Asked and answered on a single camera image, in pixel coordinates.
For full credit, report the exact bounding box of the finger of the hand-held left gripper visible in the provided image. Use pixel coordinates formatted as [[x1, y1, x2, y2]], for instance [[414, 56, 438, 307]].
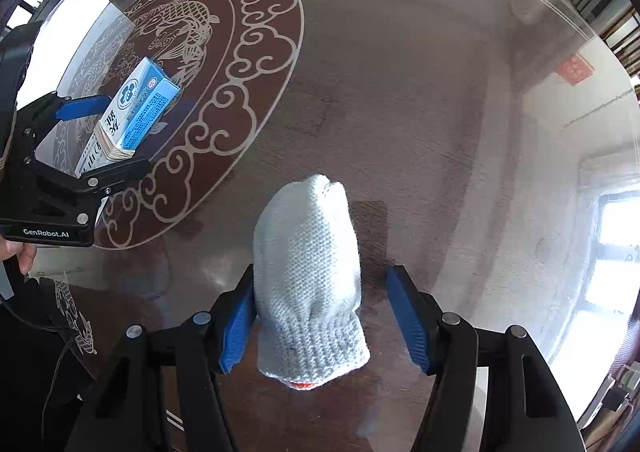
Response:
[[22, 156, 152, 198], [16, 91, 115, 144]]

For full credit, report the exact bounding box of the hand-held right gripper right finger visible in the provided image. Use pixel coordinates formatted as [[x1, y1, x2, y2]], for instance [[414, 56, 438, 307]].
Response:
[[385, 266, 586, 452]]

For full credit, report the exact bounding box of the person's dark clothing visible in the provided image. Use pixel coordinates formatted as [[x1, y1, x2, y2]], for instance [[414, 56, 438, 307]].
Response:
[[0, 276, 97, 452]]

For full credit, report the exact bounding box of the white knit glove orange cuff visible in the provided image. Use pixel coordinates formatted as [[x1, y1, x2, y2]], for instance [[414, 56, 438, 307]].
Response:
[[252, 173, 371, 391]]

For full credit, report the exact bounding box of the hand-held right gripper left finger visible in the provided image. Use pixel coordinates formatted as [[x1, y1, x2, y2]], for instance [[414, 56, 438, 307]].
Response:
[[65, 264, 258, 452]]

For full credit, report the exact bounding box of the person's left hand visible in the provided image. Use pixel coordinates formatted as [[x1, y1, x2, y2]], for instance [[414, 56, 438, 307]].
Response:
[[0, 238, 37, 276]]

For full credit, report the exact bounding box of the blue and white carton box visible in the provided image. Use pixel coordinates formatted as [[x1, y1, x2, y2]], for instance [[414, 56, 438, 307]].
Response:
[[75, 57, 182, 179]]

